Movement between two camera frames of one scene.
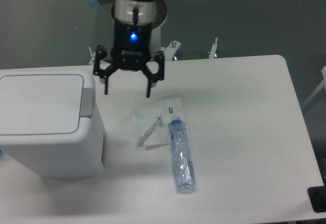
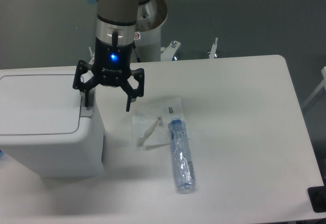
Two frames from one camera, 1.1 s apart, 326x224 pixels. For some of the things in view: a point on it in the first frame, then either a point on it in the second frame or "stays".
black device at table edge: x=317 y=197 stays
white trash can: x=49 y=123 stays
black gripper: x=132 y=49 -> x=112 y=66
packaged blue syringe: x=184 y=167 stays
